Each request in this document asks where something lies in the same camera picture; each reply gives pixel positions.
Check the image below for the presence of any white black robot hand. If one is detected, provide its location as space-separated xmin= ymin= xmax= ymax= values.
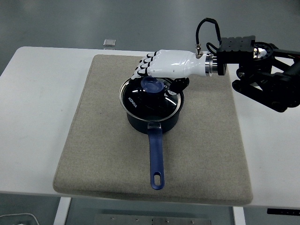
xmin=130 ymin=49 xmax=208 ymax=97

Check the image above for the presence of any glass pot lid blue knob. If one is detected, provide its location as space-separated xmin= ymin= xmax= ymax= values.
xmin=118 ymin=76 xmax=185 ymax=123

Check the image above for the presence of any small silver floor plate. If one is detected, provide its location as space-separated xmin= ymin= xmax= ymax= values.
xmin=103 ymin=38 xmax=117 ymax=48

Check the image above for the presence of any beige fabric mat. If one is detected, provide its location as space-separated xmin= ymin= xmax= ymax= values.
xmin=52 ymin=54 xmax=254 ymax=207

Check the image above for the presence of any grey metal plate with screws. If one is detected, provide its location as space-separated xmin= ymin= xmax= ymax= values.
xmin=93 ymin=213 xmax=213 ymax=225

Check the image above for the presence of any white table leg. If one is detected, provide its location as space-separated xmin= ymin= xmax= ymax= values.
xmin=53 ymin=197 xmax=72 ymax=225
xmin=232 ymin=206 xmax=247 ymax=225

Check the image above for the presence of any black bar under table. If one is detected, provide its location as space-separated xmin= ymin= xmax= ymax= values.
xmin=267 ymin=208 xmax=300 ymax=216

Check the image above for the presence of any white rounded object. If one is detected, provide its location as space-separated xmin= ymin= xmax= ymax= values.
xmin=0 ymin=212 xmax=39 ymax=225

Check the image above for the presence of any dark pot with blue handle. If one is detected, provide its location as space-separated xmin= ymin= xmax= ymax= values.
xmin=126 ymin=103 xmax=182 ymax=191

